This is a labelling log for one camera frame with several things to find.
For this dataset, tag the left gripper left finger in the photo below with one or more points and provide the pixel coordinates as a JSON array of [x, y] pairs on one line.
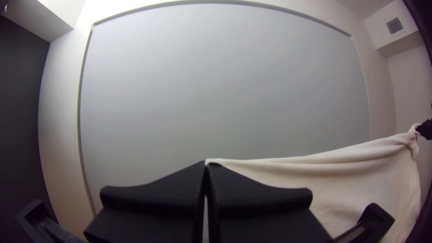
[[158, 202]]

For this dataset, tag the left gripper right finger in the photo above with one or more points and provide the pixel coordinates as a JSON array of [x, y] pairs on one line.
[[256, 212]]

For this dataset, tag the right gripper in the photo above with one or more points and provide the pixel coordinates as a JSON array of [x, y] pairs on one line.
[[427, 130]]

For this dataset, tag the white t-shirt with orange print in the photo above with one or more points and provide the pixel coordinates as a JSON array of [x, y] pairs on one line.
[[354, 175]]

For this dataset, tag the wall air vent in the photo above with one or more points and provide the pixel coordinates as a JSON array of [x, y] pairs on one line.
[[395, 26]]

